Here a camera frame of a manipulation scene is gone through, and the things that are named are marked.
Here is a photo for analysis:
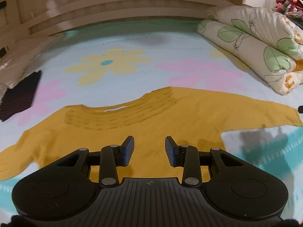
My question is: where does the beige wooden headboard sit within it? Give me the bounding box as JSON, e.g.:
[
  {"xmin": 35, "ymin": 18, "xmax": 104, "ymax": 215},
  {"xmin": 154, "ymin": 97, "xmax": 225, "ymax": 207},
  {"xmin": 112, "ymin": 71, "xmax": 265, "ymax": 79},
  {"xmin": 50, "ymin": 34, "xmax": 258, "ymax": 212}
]
[{"xmin": 1, "ymin": 0, "xmax": 243, "ymax": 52}]

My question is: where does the folded dark striped garment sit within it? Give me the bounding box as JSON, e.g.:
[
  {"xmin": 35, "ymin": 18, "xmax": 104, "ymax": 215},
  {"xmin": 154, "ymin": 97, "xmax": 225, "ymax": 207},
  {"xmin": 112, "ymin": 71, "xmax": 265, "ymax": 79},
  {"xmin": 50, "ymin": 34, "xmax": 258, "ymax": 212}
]
[{"xmin": 1, "ymin": 70, "xmax": 42, "ymax": 121}]

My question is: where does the mustard yellow knit sweater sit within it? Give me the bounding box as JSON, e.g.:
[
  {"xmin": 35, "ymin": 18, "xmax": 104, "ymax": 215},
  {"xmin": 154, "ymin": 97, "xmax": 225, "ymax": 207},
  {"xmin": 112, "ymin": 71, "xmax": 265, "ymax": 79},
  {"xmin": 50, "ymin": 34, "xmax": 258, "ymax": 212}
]
[{"xmin": 1, "ymin": 87, "xmax": 302, "ymax": 180}]

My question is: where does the floral white folded quilt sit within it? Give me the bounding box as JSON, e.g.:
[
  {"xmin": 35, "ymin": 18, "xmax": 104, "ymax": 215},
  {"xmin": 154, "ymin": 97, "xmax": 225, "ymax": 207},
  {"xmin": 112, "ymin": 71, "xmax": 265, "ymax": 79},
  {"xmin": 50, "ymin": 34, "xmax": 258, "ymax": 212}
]
[{"xmin": 197, "ymin": 6, "xmax": 302, "ymax": 95}]

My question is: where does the red bag on shelf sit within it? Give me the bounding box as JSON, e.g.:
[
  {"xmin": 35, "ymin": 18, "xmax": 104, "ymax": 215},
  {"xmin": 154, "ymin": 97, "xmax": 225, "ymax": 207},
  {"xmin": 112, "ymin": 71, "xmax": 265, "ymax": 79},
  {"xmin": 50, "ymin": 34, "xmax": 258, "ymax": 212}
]
[{"xmin": 274, "ymin": 0, "xmax": 302, "ymax": 19}]

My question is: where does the white pillow at bedside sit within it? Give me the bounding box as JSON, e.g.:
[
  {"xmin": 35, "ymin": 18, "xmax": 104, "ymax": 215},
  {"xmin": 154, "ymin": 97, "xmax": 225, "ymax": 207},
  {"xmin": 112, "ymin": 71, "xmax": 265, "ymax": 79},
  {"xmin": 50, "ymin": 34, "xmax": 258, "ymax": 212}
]
[{"xmin": 1, "ymin": 33, "xmax": 64, "ymax": 98}]

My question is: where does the flowered light blue bed sheet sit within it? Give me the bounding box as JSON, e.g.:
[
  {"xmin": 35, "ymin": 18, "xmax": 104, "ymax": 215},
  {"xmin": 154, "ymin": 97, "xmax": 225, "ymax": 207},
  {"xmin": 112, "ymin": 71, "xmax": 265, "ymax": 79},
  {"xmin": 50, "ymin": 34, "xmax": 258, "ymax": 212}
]
[{"xmin": 1, "ymin": 19, "xmax": 302, "ymax": 223}]

